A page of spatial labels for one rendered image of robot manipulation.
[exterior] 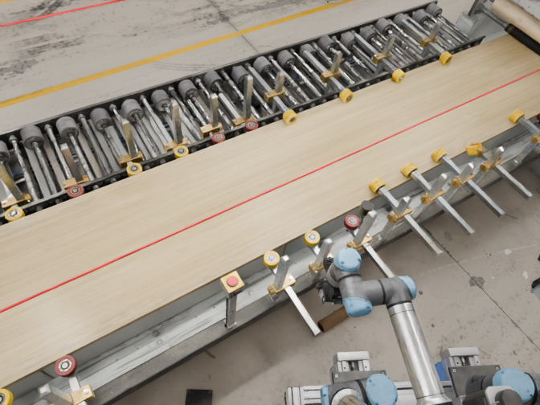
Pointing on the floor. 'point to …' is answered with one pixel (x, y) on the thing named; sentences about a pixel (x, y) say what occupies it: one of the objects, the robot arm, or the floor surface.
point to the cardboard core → (333, 319)
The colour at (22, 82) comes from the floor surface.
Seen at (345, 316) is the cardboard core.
